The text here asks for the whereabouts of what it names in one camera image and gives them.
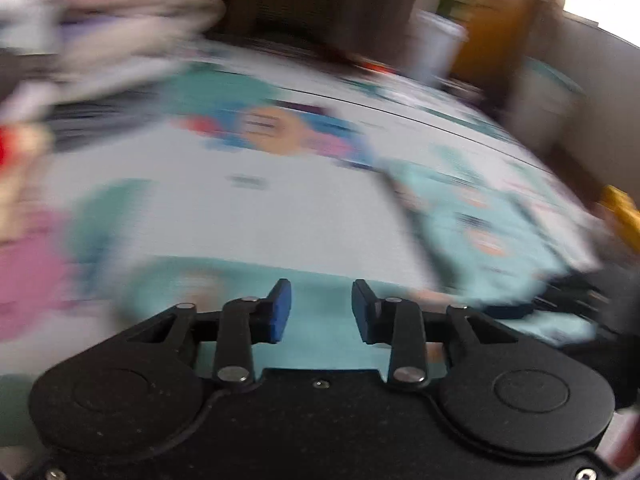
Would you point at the white bucket with teal rim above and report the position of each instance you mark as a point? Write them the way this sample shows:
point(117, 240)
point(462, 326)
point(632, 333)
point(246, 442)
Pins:
point(545, 105)

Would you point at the cartoon animal play mat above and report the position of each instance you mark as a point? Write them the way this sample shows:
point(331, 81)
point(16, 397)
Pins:
point(200, 200)

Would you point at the teal printed shirt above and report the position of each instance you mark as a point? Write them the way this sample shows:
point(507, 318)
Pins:
point(475, 230)

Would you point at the folded yellow sweater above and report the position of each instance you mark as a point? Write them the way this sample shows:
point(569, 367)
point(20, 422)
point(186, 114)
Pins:
point(622, 215)

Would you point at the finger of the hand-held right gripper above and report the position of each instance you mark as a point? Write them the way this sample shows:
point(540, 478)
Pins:
point(510, 310)

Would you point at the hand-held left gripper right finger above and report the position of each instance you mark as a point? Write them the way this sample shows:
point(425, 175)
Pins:
point(361, 315)

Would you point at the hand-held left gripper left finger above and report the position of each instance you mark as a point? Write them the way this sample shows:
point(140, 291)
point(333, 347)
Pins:
point(282, 310)

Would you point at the orange cabinet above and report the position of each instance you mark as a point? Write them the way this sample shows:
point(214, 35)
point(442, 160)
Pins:
point(495, 40)

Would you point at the cream garment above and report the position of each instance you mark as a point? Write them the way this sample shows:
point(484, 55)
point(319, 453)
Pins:
point(150, 40)

